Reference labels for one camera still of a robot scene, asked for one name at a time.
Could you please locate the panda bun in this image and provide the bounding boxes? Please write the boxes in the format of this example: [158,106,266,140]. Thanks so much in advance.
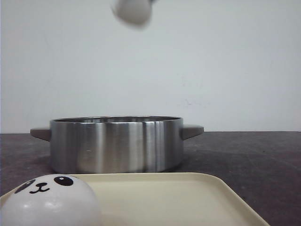
[0,174,102,226]
[111,0,153,28]

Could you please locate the cream plastic tray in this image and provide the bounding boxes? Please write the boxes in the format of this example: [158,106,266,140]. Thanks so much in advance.
[0,172,270,226]

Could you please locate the stainless steel pot grey handles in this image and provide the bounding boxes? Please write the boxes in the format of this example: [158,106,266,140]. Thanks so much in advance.
[30,116,204,174]

